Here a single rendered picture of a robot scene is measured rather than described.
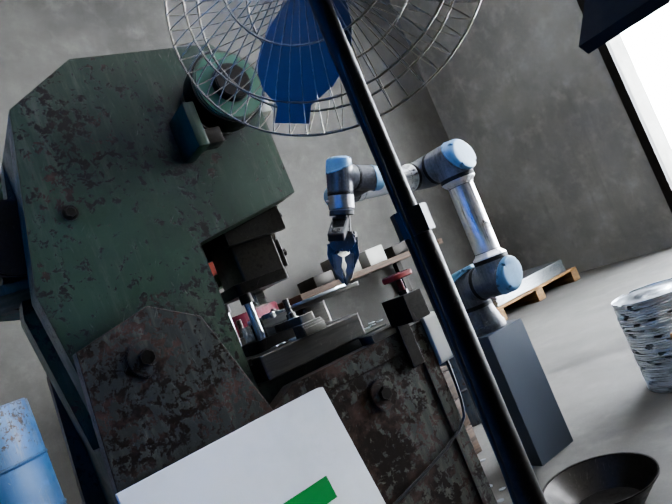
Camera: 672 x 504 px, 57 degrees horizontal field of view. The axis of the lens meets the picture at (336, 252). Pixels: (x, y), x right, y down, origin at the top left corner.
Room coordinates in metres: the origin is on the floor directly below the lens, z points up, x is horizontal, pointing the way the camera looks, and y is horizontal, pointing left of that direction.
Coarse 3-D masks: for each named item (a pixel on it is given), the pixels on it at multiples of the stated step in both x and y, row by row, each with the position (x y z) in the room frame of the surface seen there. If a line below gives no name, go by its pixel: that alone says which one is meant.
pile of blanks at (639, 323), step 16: (640, 304) 2.17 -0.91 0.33; (656, 304) 2.14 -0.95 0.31; (624, 320) 2.25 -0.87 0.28; (640, 320) 2.18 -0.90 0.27; (656, 320) 2.15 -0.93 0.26; (640, 336) 2.21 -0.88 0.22; (656, 336) 2.18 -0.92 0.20; (640, 352) 2.24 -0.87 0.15; (656, 352) 2.18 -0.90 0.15; (640, 368) 2.30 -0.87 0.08; (656, 368) 2.20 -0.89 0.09; (656, 384) 2.23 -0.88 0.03
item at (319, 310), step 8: (344, 288) 1.77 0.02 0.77; (320, 296) 1.72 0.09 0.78; (328, 296) 1.74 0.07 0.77; (304, 304) 1.69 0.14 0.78; (312, 304) 1.73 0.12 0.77; (320, 304) 1.74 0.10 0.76; (296, 312) 1.74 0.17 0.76; (304, 312) 1.71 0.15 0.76; (312, 312) 1.72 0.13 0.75; (320, 312) 1.73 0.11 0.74; (328, 312) 1.75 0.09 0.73; (328, 320) 1.74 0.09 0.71
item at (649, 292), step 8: (664, 280) 2.37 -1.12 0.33; (640, 288) 2.41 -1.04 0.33; (648, 288) 2.36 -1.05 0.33; (656, 288) 2.27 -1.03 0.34; (664, 288) 2.22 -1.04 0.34; (624, 296) 2.39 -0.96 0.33; (632, 296) 2.33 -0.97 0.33; (640, 296) 2.25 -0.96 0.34; (648, 296) 2.22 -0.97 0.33; (656, 296) 2.17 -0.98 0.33; (616, 304) 2.31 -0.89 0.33; (632, 304) 2.19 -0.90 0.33
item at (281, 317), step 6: (282, 312) 1.64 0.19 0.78; (270, 318) 1.62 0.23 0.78; (276, 318) 1.63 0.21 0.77; (282, 318) 1.64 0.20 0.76; (264, 324) 1.61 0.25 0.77; (270, 324) 1.62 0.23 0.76; (276, 324) 1.63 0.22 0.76; (246, 330) 1.70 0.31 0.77; (252, 330) 1.68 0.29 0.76; (264, 330) 1.61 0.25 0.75; (270, 330) 1.61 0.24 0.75; (246, 336) 1.72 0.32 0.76; (252, 336) 1.68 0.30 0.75; (246, 342) 1.73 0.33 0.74
